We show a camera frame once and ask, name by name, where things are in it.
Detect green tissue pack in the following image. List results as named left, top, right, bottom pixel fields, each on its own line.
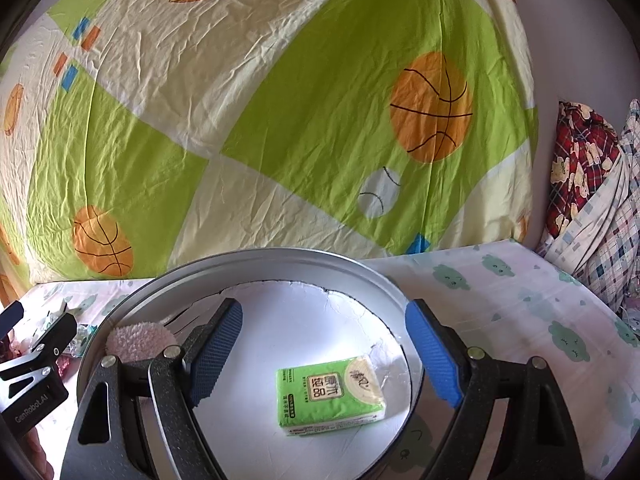
left=276, top=356, right=386, bottom=436

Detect red plaid pillow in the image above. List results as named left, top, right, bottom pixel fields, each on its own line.
left=544, top=101, right=620, bottom=238

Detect pink fluffy puff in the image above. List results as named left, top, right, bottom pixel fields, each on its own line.
left=105, top=322, right=177, bottom=363

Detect round metal cookie tin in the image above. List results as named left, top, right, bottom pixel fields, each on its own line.
left=77, top=248, right=423, bottom=479

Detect person's left hand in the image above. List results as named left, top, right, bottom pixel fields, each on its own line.
left=22, top=428, right=54, bottom=480

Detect basketball pattern bed sheet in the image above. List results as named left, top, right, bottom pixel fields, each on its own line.
left=1, top=0, right=537, bottom=300

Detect cloud pattern tablecloth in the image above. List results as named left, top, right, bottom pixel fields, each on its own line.
left=15, top=241, right=639, bottom=479

